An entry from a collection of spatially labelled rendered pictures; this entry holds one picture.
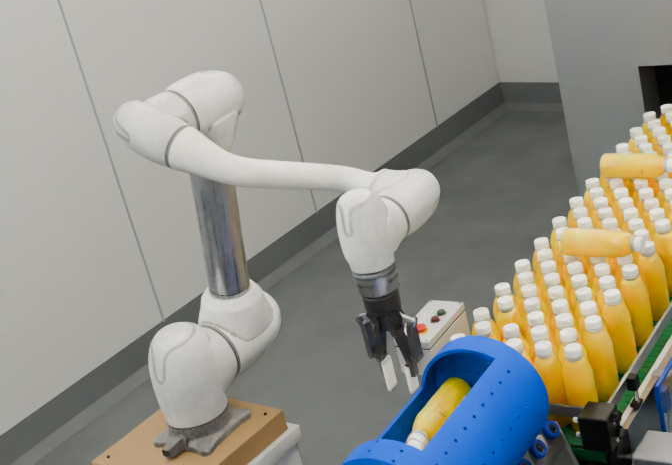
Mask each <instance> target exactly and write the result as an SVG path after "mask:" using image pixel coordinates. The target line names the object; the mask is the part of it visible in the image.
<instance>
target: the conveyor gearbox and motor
mask: <svg viewBox="0 0 672 465"><path fill-rule="evenodd" d="M631 465H672V433H668V432H660V431H652V430H648V431H647V432H646V434H645V436H644V437H643V439H642V441H641V443H640V444H639V445H638V446H637V447H636V449H635V451H634V454H633V456H632V462H631Z"/></svg>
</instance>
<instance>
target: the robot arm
mask: <svg viewBox="0 0 672 465"><path fill-rule="evenodd" d="M244 102H245V94H244V90H243V88H242V85H241V83H240V82H239V81H238V79H237V78H236V77H235V76H233V75H232V74H230V73H228V72H224V71H213V70H204V71H200V72H197V73H194V74H191V75H189V76H187V77H185V78H183V79H181V80H179V81H177V82H175V83H173V84H172V85H170V86H169V87H167V88H166V89H165V90H164V91H162V92H161V93H159V94H157V95H155V96H152V97H150V98H148V99H146V100H145V101H144V102H143V101H141V100H132V101H128V102H125V103H124V104H122V105H121V106H120V107H119V108H118V109H117V110H116V112H115V114H114V117H113V127H114V129H115V131H116V134H117V135H118V137H119V138H120V139H121V140H122V141H123V142H124V144H126V145H127V146H128V147H129V148H130V149H131V150H133V151H134V152H136V153H137V154H139V155H141V156H142V157H144V158H146V159H148V160H150V161H152V162H154V163H156V164H159V165H162V166H165V167H168V168H171V169H174V170H176V171H181V172H185V173H189V176H190V182H191V188H192V194H193V200H194V205H195V211H196V217H197V223H198V229H199V234H200V240H201V246H202V252H203V258H204V263H205V269H206V275H207V281H208V288H207V289H206V290H205V292H204V293H203V295H202V297H201V307H200V313H199V319H198V325H197V324H195V323H191V322H177V323H173V324H170V325H167V326H166V327H164V328H162V329H161V330H160V331H158V332H157V333H156V335H155V336H154V338H153V339H152V341H151V343H150V348H149V356H148V364H149V373H150V377H151V381H152V385H153V388H154V392H155V395H156V398H157V401H158V403H159V406H160V408H161V410H162V413H163V415H164V417H165V420H166V422H167V427H168V428H167V429H166V430H165V431H164V432H162V433H161V434H159V435H158V436H156V437H155V438H154V439H153V443H154V446H155V447H164V448H163V449H162V453H163V456H165V458H169V459H170V458H172V457H174V456H176V455H177V454H179V453H181V452H182V451H188V452H193V453H197V454H199V455H200V456H203V457H206V456H209V455H211V454H212V453H213V452H214V450H215V449H216V447H217V446H218V445H219V444H220V443H222V442H223V441H224V440H225V439H226V438H227V437H228V436H229V435H230V434H231V433H232V432H233V431H234V430H236V429H237V428H238V427H239V426H240V425H241V424H242V423H244V422H245V421H247V420H248V419H250V418H251V417H252V414H251V411H250V410H249V409H238V408H232V407H230V405H229V403H228V401H227V397H226V394H225V392H226V391H227V390H228V389H229V387H230V385H231V383H232V381H233V379H234V378H235V377H236V376H237V375H238V374H240V373H242V372H243V371H244V370H246V369H247V368H248V367H250V366H251V365H252V364H253V363H254V362H256V361H257V360H258V359H259V358H260V357H261V356H262V355H263V354H264V353H265V352H266V351H267V350H268V349H269V348H270V347H271V345H272V344H273V343H274V341H275V339H276V338H277V336H278V333H279V330H280V327H281V321H282V317H281V312H280V309H279V306H278V304H277V303H276V301H275V300H274V299H273V298H272V297H271V296H270V295H269V294H268V293H266V292H264V291H263V290H262V289H261V287H260V286H259V285H258V284H257V283H255V282H254V281H252V280H251V279H249V274H248V267H247V261H246V254H245V248H244V241H243V235H242V228H241V222H240V215H239V209H238V202H237V196H236V189H235V186H240V187H248V188H265V189H302V190H331V191H339V192H344V193H345V194H343V195H342V196H341V197H340V198H339V200H338V202H337V207H336V223H337V231H338V236H339V241H340V244H341V248H342V251H343V254H344V256H345V259H346V260H347V262H348V263H349V265H350V268H351V273H352V276H353V279H354V283H355V287H356V291H357V293H358V294H359V295H360V296H362V300H363V304H364V308H365V310H366V312H364V311H363V312H362V313H361V314H360V315H359V316H358V317H357V318H356V321H357V322H358V324H359V326H360V327H361V331H362V335H363V339H364V343H365V346H366V350H367V354H368V357H369V358H370V359H372V358H374V359H376V360H377V361H378V363H379V367H380V371H381V373H382V374H384V377H385V380H386V384H387V388H388V391H391V390H392V389H393V388H394V387H395V386H396V385H397V380H396V376H395V372H394V368H393V364H392V360H391V356H390V355H387V354H388V353H387V340H386V331H388V332H390V334H391V336H392V337H394V338H395V341H396V343H397V345H398V347H399V349H400V351H401V353H402V355H403V357H404V360H405V363H404V364H403V367H404V371H405V375H406V379H407V383H408V387H409V391H410V393H411V394H413V393H414V392H415V391H416V390H417V388H418V387H419V382H418V378H417V375H418V374H419V371H418V367H417V363H418V362H419V361H420V360H421V359H422V357H423V356H424V355H423V350H422V346H421V342H420V337H419V333H418V329H417V321H418V318H417V316H415V315H414V316H412V317H410V316H407V315H405V313H404V311H403V310H402V308H401V298H400V294H399V290H398V286H399V284H400V279H399V275H398V271H397V266H396V260H395V257H394V252H395V251H396V250H397V248H398V246H399V244H400V243H401V241H402V240H403V239H404V238H405V237H406V236H408V235H410V234H412V233H413V232H415V231H416V230H417V229H419V228H420V227H421V226H422V225H423V224H424V223H425V222H426V221H427V220H428V219H429V218H430V217H431V215H432V214H433V213H434V211H435V210H436V208H437V206H438V201H439V197H440V186H439V183H438V181H437V179H436V178H435V177H434V176H433V175H432V174H431V173H430V172H428V171H426V170H423V169H409V170H407V171H406V170H388V169H382V170H380V171H379V172H376V173H372V172H368V171H364V170H360V169H356V168H352V167H347V166H340V165H330V164H316V163H302V162H288V161H274V160H260V159H252V158H246V157H241V156H237V155H234V154H232V153H230V149H231V147H232V145H233V143H234V140H235V133H236V128H237V122H238V118H239V115H240V114H241V112H242V110H243V106H244ZM402 321H403V322H404V324H405V325H403V323H402ZM371 322H372V323H373V324H374V331H373V327H372V323H371ZM404 327H405V328H406V333H407V335H406V333H405V331H404V329H405V328H404ZM374 334H375V335H376V339H375V335H374ZM386 355H387V357H386Z"/></svg>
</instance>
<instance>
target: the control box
mask: <svg viewBox="0 0 672 465"><path fill-rule="evenodd" d="M439 309H444V310H445V312H446V313H445V314H443V315H437V311H438V310H439ZM428 310H430V311H431V312H430V311H428ZM427 311H428V312H430V313H428V312H427ZM426 313H427V314H428V315H427V314H426ZM426 315H427V316H426ZM416 316H417V318H418V321H417V322H418V323H417V324H425V325H426V329H425V330H424V331H423V332H420V333H419V337H420V342H421V346H422V350H423V355H424V356H423V357H422V359H421V360H420V361H419V362H418V363H417V367H418V371H419V374H418V375H423V373H424V370H425V368H426V366H427V365H428V363H429V362H430V361H431V360H432V359H433V357H434V356H435V355H436V354H437V353H438V352H439V351H440V349H441V348H442V347H443V346H444V345H446V344H447V343H448V342H450V338H451V337H452V336H453V335H455V334H464V335H465V336H471V334H470V330H469V325H468V321H467V316H466V312H465V307H464V303H463V302H448V301H433V300H430V301H429V302H428V303H427V304H426V305H425V306H424V308H423V309H422V310H421V311H420V312H419V313H418V314H417V315H416ZM432 316H438V317H439V321H437V322H431V317H432ZM421 318H422V319H423V320H422V321H420V320H421ZM394 342H395V346H396V350H397V354H398V358H399V362H400V366H401V370H402V373H405V371H404V367H403V364H404V363H405V360H404V357H403V355H402V353H401V351H400V349H399V347H398V345H397V343H396V341H395V339H394Z"/></svg>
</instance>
